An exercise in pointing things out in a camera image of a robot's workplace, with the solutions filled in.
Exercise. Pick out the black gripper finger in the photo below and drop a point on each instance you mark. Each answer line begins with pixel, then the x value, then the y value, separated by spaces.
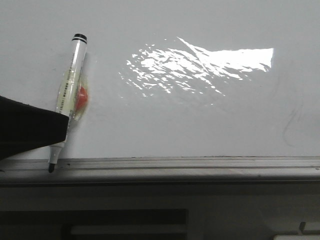
pixel 24 127

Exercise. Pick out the white black whiteboard marker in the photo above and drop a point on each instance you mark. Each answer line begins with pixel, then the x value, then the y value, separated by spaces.
pixel 69 89

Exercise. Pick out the grey slotted base panel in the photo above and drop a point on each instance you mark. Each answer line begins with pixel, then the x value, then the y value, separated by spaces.
pixel 160 212

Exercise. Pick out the white box at corner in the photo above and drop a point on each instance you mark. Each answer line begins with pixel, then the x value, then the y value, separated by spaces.
pixel 297 237

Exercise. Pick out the white whiteboard with aluminium frame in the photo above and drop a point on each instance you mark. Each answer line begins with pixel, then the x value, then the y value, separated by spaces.
pixel 179 90

